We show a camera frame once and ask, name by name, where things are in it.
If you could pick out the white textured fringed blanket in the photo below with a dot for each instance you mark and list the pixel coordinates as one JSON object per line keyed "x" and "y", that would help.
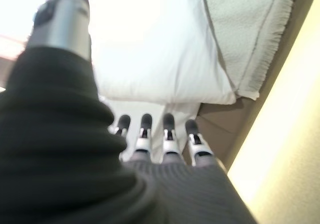
{"x": 245, "y": 26}

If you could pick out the robot left hand dark palm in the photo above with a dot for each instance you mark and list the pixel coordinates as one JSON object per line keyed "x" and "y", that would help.
{"x": 75, "y": 159}

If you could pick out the white bed sheet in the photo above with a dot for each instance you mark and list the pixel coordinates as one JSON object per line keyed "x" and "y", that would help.
{"x": 180, "y": 118}

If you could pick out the white pillow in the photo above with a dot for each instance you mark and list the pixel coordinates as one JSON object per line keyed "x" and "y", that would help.
{"x": 150, "y": 46}

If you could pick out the brown bed frame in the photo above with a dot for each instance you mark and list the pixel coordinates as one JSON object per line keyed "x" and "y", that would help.
{"x": 217, "y": 123}

